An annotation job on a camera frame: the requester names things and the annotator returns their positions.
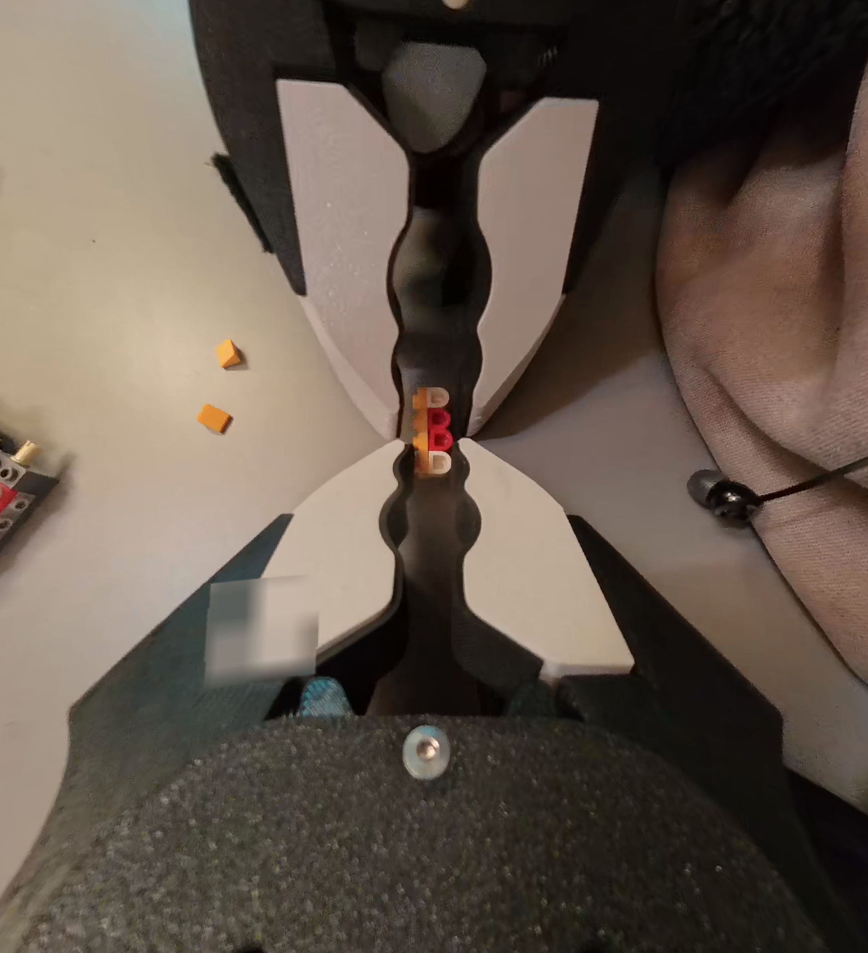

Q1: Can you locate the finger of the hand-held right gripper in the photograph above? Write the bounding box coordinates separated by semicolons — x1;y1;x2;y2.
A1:
275;79;413;439
466;95;600;439

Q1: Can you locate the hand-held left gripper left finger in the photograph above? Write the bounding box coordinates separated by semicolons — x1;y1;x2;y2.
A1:
257;441;407;714

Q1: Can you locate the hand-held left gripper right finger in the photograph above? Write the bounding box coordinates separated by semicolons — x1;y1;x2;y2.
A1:
453;441;636;707

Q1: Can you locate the orange and red lego assembly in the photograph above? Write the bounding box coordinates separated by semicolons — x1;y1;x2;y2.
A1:
412;386;453;477

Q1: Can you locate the person's beige sweater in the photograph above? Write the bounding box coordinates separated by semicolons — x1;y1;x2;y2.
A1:
656;37;868;701

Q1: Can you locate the black wired earbud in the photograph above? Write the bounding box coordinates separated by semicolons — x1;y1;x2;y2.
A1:
687;450;868;530

